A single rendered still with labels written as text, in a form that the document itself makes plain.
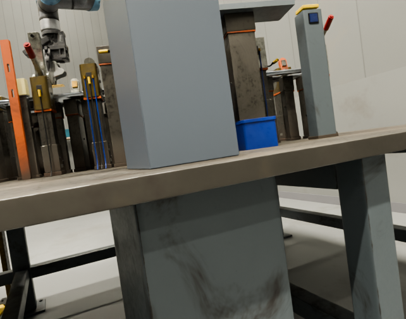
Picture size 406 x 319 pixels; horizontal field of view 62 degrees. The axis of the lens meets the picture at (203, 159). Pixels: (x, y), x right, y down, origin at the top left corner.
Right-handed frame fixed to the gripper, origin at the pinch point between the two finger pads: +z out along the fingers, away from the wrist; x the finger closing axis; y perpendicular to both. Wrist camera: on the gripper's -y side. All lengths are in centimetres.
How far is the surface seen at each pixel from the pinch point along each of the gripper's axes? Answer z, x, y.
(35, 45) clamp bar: -9.5, -16.8, -0.1
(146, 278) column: 55, -87, 31
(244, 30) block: -2, -38, 70
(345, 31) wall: -48, 118, 213
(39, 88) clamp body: 6.5, -20.2, 0.0
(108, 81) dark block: 7.4, -24.8, 23.8
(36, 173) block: 35.7, -13.7, -7.1
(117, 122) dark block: 21.6, -24.8, 24.9
